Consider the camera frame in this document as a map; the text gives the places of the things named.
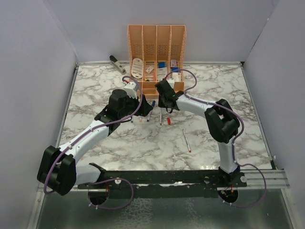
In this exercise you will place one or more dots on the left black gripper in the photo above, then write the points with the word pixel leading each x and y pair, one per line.
pixel 145 109

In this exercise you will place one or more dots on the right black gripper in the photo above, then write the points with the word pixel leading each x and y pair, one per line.
pixel 160 104

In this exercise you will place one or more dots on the white pen red tip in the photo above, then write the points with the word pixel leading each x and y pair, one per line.
pixel 187 142

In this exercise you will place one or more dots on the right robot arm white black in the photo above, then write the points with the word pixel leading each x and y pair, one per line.
pixel 222 123

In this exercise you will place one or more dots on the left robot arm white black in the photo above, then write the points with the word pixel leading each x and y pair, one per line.
pixel 59 171

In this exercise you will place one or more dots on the white label packet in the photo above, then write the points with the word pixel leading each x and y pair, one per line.
pixel 161 73

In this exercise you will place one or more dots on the white red box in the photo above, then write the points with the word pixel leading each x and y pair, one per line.
pixel 176 76

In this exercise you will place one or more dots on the blue box in organizer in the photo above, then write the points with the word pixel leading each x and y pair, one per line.
pixel 161 64

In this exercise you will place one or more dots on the small pink white box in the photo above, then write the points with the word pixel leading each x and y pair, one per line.
pixel 174 63

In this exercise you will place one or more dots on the white oval card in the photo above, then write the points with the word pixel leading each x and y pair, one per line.
pixel 137 68

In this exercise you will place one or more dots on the orange desk organizer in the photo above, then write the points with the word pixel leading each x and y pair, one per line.
pixel 153 44

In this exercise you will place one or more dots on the black grey stapler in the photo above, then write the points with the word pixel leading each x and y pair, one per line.
pixel 117 65

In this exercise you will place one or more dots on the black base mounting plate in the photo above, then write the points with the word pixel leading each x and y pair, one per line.
pixel 165 183

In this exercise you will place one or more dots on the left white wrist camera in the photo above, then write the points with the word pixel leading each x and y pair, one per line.
pixel 131 89

